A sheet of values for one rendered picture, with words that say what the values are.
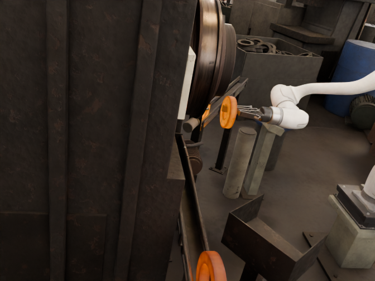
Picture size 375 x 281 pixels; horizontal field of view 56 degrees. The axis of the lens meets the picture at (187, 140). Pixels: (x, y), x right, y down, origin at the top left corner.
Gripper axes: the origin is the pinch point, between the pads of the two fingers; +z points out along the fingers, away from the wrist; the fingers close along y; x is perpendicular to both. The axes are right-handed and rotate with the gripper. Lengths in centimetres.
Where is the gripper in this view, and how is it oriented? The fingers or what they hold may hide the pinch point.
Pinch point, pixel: (229, 108)
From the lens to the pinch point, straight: 171.1
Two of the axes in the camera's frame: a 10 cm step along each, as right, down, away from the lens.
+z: -9.7, -1.2, -2.3
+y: -1.4, -4.8, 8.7
